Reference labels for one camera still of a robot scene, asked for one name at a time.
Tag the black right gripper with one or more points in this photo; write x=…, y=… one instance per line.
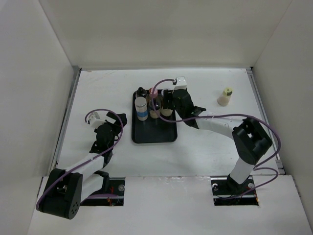
x=168, y=96

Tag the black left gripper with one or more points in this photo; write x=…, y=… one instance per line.
x=118, y=122

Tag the small black round cap bottle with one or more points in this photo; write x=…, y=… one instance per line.
x=155, y=108

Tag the black cap grinder bottle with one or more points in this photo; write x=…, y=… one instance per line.
x=166, y=111

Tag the blue label white bead bottle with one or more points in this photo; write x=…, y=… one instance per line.
x=141, y=108

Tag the black pump cap spice bottle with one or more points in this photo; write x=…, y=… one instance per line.
x=141, y=92

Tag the yellow cap spice bottle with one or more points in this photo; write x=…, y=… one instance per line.
x=225, y=97

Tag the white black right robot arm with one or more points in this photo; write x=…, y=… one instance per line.
x=250, y=139

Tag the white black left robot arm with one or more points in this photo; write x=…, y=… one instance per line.
x=86, y=182

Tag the pink cap spice bottle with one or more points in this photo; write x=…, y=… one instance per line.
x=152, y=94

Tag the black plastic tray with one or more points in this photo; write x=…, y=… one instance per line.
x=151, y=130

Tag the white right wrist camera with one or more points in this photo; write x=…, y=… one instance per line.
x=180, y=83

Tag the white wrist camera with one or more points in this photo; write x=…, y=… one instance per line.
x=94, y=120
x=180, y=83

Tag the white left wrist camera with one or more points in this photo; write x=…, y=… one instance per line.
x=94, y=120

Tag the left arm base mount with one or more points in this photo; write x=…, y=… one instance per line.
x=110, y=195

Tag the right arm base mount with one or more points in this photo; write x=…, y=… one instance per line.
x=226, y=193

